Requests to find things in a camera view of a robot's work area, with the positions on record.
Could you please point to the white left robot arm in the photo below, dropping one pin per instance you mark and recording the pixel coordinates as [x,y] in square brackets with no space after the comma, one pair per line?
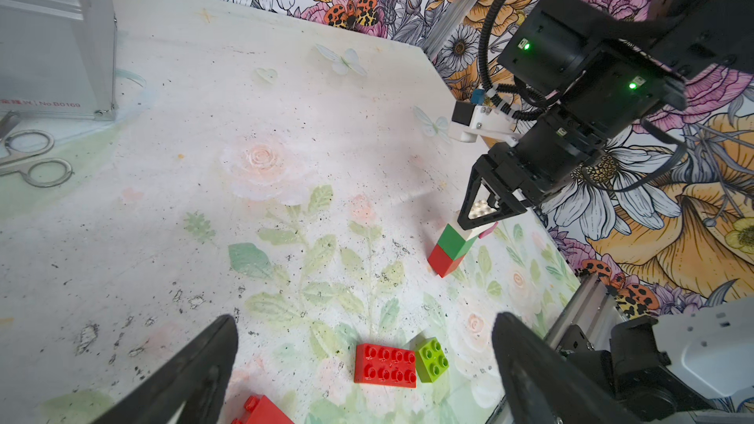
[653,369]

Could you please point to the dark green lego brick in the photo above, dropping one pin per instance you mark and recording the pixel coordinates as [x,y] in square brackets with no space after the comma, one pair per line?
[456,242]

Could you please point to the lime green lego brick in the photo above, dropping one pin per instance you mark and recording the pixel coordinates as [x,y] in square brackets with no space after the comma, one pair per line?
[431,361]

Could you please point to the white lego brick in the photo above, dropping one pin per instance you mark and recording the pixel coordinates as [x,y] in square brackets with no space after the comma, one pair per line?
[480,209]

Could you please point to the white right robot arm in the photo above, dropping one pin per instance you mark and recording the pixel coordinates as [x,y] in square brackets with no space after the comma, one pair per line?
[554,44]

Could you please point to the steel surgical scissors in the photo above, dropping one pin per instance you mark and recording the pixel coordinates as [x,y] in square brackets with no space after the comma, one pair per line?
[23,163]

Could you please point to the long red lego brick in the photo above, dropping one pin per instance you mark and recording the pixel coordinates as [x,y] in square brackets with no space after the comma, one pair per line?
[385,366]

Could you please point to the aluminium front rail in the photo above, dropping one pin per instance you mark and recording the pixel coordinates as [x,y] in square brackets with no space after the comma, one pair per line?
[588,319]

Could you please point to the silver metal case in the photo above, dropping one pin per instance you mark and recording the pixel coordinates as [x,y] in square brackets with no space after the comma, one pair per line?
[58,58]

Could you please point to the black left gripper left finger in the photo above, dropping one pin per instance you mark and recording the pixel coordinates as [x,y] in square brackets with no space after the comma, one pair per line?
[190,387]

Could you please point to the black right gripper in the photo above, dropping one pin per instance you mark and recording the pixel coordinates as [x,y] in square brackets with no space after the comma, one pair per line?
[617,88]

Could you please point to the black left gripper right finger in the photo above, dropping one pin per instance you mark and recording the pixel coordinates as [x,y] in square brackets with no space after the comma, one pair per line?
[541,386]

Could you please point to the magenta lego brick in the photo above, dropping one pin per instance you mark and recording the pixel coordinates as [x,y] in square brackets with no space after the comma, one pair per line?
[488,231]

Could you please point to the red square lego brick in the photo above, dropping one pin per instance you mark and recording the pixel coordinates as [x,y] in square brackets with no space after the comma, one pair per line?
[258,409]

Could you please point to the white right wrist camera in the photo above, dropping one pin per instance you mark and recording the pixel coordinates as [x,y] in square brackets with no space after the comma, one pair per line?
[470,121]

